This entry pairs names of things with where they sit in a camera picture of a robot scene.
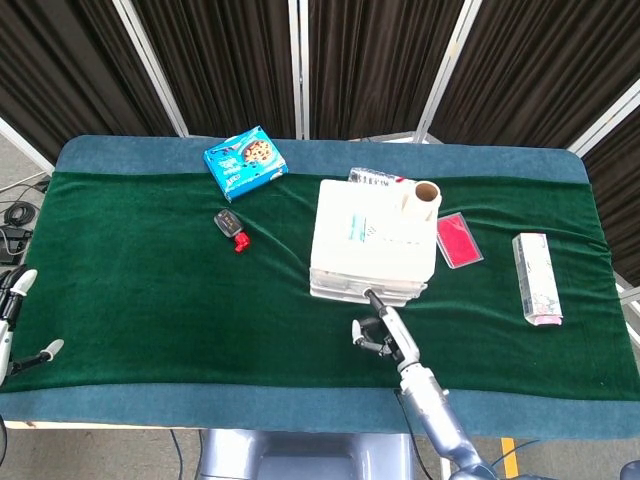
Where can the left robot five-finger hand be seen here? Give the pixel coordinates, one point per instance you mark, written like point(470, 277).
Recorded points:
point(5, 345)

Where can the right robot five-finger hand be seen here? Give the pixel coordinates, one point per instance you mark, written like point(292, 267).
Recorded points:
point(400, 340)

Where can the grey robot base column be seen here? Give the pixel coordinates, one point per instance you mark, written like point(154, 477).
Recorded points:
point(300, 455)

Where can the black power adapter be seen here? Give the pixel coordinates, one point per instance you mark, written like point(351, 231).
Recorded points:
point(12, 242)

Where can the red pad in clear case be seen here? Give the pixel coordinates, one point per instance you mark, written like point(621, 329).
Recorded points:
point(457, 240)

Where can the white roll with cardboard core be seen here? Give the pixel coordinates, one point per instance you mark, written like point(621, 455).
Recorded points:
point(422, 202)

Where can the long white floral carton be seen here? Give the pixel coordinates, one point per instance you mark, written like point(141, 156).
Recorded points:
point(537, 280)

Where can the patterned foil packet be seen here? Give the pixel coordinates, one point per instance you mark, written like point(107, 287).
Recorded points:
point(372, 176)

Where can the green velvet cloth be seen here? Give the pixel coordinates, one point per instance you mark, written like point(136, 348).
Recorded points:
point(175, 300)

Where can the red plastic clip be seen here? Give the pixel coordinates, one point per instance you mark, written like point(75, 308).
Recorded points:
point(242, 243)

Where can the small black device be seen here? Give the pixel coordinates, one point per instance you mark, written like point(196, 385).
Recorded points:
point(227, 222)

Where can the blue cookie box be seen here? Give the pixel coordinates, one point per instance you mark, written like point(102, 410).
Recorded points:
point(245, 162)

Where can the blue table cover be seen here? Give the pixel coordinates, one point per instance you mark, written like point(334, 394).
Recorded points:
point(150, 150)

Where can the dark curtain screen panel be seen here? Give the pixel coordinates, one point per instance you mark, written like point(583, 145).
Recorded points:
point(375, 60)
point(60, 60)
point(225, 60)
point(540, 60)
point(620, 190)

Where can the white plastic storage box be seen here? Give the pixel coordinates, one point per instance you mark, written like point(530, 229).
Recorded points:
point(370, 235)

